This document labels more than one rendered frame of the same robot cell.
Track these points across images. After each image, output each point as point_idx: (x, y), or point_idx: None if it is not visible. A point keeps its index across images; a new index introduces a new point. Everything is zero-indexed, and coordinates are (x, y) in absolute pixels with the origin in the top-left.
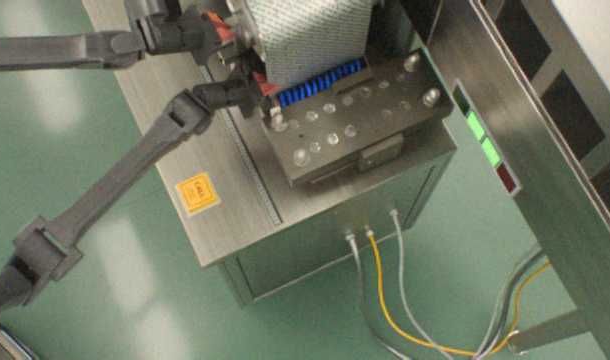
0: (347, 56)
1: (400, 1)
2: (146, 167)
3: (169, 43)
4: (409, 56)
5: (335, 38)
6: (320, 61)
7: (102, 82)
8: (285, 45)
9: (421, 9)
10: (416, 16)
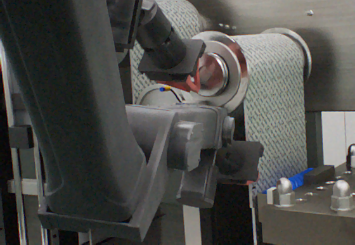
0: (297, 160)
1: (309, 106)
2: (202, 117)
3: (161, 11)
4: (350, 147)
5: (286, 105)
6: (281, 149)
7: None
8: (257, 76)
9: (340, 68)
10: (336, 89)
